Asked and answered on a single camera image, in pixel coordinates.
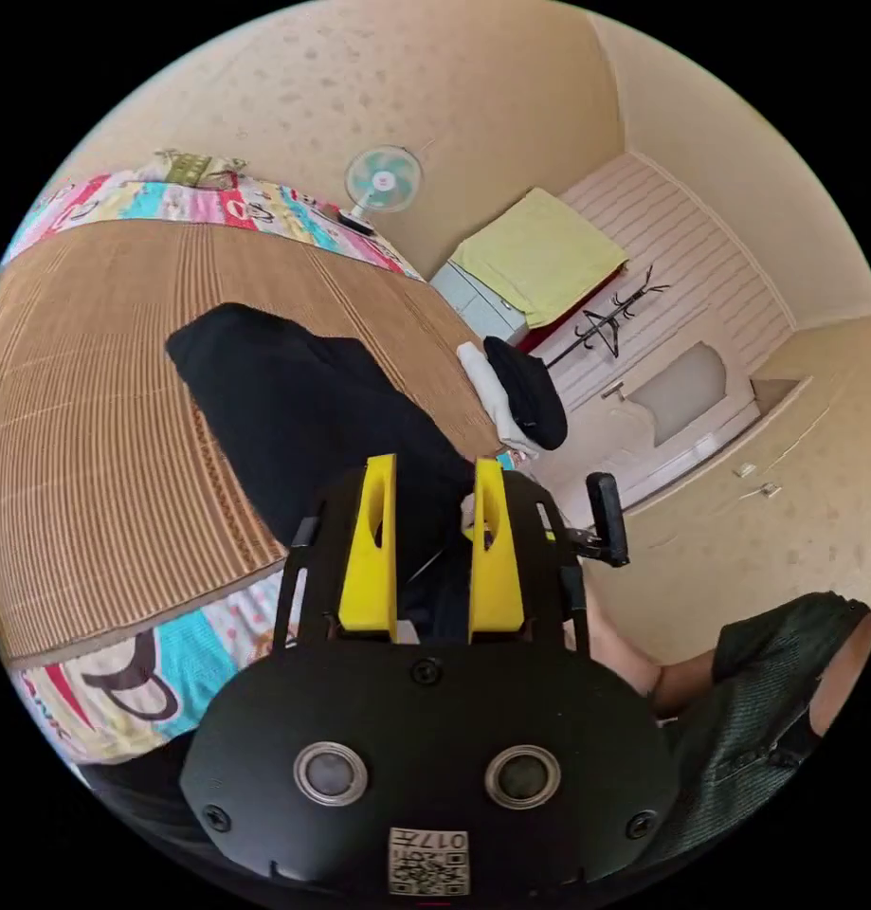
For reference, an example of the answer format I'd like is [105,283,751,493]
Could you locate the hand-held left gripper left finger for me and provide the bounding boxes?
[337,453,399,635]

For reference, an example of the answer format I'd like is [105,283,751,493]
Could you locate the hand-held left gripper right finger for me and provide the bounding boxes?
[463,457,526,635]

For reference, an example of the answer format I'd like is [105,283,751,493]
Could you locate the black long sleeve shirt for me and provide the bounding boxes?
[165,301,481,641]

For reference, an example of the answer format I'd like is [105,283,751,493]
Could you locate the pile of clothes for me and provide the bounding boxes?
[455,336,570,461]

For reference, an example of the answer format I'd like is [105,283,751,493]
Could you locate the black coat rack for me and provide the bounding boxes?
[544,264,673,372]

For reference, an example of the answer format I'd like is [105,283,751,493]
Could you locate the person's body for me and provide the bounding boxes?
[584,588,871,880]

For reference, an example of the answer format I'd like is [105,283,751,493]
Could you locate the bed with woven mat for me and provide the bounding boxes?
[0,159,509,767]

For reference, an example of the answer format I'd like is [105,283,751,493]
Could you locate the grey cabinet with yellow cloth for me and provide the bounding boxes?
[427,187,630,350]

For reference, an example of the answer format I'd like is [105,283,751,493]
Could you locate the white panelled door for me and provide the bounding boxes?
[533,150,814,515]

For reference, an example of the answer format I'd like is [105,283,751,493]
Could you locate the light green electric fan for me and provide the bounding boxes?
[335,144,425,237]

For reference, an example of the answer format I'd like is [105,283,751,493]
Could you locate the green patterned pillow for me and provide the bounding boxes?
[153,147,250,191]

